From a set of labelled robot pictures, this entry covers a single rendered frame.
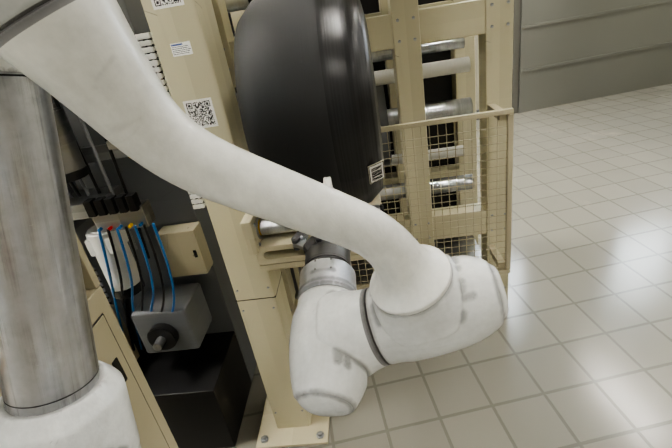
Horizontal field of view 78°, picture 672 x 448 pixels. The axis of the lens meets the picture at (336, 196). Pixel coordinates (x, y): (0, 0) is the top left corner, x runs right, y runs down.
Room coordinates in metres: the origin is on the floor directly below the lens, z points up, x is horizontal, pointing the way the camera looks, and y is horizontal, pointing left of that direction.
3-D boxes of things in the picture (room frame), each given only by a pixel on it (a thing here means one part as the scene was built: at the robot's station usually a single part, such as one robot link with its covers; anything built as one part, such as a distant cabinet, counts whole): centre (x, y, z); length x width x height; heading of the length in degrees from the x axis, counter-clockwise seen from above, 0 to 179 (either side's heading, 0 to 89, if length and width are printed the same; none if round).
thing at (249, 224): (1.16, 0.22, 0.90); 0.40 x 0.03 x 0.10; 174
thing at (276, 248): (1.00, 0.06, 0.84); 0.36 x 0.09 x 0.06; 84
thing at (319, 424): (1.14, 0.30, 0.01); 0.27 x 0.27 x 0.02; 84
